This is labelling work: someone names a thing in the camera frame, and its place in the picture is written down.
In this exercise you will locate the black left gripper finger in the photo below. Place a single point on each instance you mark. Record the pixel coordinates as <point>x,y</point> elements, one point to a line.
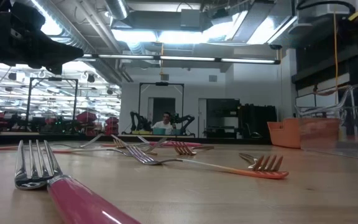
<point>54,67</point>
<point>61,51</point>

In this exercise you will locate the black background robot arm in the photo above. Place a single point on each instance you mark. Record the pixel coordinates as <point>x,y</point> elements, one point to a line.
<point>138,123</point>
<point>185,121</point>

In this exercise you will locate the red background object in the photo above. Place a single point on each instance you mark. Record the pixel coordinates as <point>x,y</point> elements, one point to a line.
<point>112,126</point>
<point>86,117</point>

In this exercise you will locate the clear plastic bin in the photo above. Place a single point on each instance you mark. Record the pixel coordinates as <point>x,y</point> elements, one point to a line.
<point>353,137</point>

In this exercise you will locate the long LED light bar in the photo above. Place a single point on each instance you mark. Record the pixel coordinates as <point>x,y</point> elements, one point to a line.
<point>185,58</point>

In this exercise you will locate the person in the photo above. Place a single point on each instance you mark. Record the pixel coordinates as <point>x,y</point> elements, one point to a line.
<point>165,124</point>

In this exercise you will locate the teal box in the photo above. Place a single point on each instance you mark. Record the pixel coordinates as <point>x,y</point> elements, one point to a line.
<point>166,131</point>

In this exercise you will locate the orange plastic bin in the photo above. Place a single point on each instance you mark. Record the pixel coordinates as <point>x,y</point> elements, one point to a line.
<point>283,133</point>

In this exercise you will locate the black cabinet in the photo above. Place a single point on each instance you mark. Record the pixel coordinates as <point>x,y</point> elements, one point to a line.
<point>259,121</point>

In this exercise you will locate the black background rig frame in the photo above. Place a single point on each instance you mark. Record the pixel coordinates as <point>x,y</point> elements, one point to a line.
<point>161,83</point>
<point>54,79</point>

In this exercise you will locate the silver ventilation duct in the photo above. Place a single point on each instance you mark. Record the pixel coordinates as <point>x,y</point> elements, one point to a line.
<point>73,34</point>
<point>117,7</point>

